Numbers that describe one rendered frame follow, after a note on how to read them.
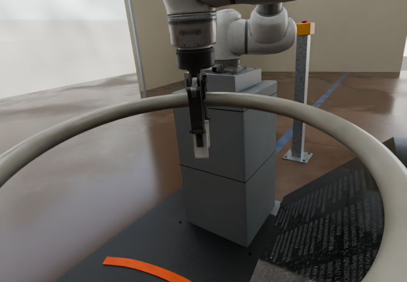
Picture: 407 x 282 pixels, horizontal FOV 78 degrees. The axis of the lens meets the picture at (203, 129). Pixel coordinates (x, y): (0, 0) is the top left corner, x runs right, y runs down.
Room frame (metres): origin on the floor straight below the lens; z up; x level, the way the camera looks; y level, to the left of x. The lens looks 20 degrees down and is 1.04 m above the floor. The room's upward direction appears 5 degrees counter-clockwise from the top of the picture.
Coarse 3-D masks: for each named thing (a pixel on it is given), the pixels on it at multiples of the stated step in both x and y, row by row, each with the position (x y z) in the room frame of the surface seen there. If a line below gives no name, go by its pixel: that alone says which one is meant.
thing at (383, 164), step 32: (160, 96) 0.51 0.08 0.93; (224, 96) 0.49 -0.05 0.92; (256, 96) 0.46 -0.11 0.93; (64, 128) 0.39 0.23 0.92; (320, 128) 0.35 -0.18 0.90; (352, 128) 0.30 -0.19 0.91; (0, 160) 0.29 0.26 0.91; (32, 160) 0.33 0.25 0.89; (384, 160) 0.22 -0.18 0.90; (384, 192) 0.19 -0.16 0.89; (384, 256) 0.12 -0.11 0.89
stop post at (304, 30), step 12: (300, 24) 1.91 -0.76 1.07; (312, 24) 1.90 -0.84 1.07; (300, 36) 1.92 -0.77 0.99; (300, 48) 1.92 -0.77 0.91; (300, 60) 1.92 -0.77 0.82; (300, 72) 1.92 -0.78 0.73; (300, 84) 1.91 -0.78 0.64; (300, 96) 1.91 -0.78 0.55; (300, 132) 1.90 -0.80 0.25; (300, 144) 1.90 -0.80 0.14; (288, 156) 1.95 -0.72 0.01; (300, 156) 1.90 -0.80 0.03
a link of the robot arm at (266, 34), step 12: (252, 12) 1.17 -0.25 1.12; (264, 12) 1.10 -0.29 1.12; (276, 12) 1.10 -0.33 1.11; (252, 24) 1.15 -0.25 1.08; (264, 24) 1.10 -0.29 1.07; (276, 24) 1.10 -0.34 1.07; (288, 24) 1.14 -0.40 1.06; (252, 36) 1.16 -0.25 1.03; (264, 36) 1.13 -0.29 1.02; (276, 36) 1.12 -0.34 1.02; (288, 36) 1.13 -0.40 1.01; (252, 48) 1.18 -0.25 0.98; (264, 48) 1.16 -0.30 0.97; (276, 48) 1.15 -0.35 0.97; (288, 48) 1.18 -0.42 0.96
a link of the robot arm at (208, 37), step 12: (168, 24) 0.50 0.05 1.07; (180, 24) 0.46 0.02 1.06; (192, 24) 0.46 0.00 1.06; (204, 24) 0.47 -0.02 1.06; (216, 24) 0.50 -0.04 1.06; (180, 36) 0.47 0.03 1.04; (192, 36) 0.46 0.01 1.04; (204, 36) 0.47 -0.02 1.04; (216, 36) 0.49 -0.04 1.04; (180, 48) 0.49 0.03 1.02; (192, 48) 0.48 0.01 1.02; (204, 48) 0.48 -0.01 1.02
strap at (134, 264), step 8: (112, 264) 0.95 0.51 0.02; (120, 264) 0.95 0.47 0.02; (128, 264) 0.94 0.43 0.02; (136, 264) 0.94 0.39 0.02; (144, 264) 0.93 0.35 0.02; (152, 264) 0.93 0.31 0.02; (152, 272) 0.89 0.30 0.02; (160, 272) 0.88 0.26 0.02; (168, 272) 0.88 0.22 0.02; (168, 280) 0.84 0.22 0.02; (176, 280) 0.83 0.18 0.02; (184, 280) 0.83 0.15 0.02
